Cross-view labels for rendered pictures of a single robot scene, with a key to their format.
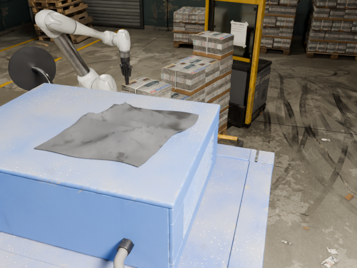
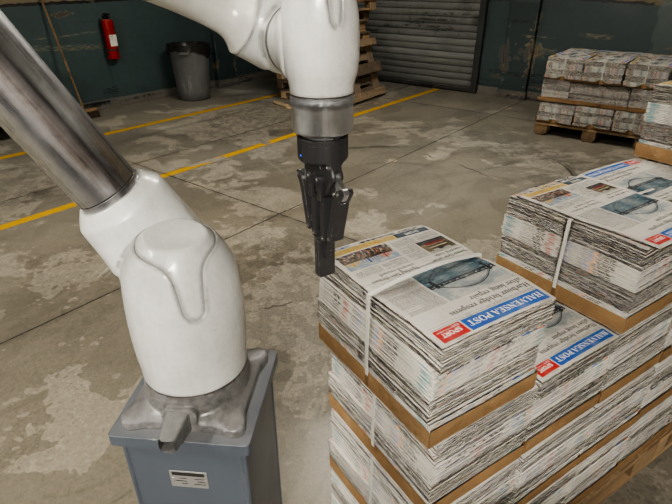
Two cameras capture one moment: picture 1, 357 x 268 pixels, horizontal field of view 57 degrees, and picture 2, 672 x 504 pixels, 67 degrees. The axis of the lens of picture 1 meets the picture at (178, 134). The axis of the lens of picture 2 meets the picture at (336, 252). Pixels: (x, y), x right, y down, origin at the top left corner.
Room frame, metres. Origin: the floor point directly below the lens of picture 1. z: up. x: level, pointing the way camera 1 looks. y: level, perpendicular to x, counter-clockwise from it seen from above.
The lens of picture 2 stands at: (1.98, 0.15, 1.57)
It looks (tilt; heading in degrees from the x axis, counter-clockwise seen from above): 29 degrees down; 21
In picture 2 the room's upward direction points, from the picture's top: straight up
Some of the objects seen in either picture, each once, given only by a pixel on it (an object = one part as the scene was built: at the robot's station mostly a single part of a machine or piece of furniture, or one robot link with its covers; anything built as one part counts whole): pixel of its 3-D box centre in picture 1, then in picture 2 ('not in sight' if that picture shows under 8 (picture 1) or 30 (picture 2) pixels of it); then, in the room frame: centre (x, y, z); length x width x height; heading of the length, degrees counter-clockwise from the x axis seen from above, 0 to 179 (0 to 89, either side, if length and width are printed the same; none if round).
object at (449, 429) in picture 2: not in sight; (456, 383); (2.77, 0.21, 0.86); 0.29 x 0.16 x 0.04; 144
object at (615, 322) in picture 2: (183, 85); (585, 274); (3.32, -0.05, 0.86); 0.38 x 0.29 x 0.04; 55
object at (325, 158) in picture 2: (125, 62); (323, 163); (2.65, 0.44, 1.32); 0.08 x 0.07 x 0.09; 54
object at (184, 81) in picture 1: (183, 78); (592, 245); (3.33, -0.05, 0.95); 0.38 x 0.29 x 0.23; 55
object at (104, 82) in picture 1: (105, 88); (184, 296); (2.46, 0.58, 1.17); 0.18 x 0.16 x 0.22; 48
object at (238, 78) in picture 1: (239, 87); not in sight; (4.46, -0.87, 0.40); 0.69 x 0.55 x 0.80; 54
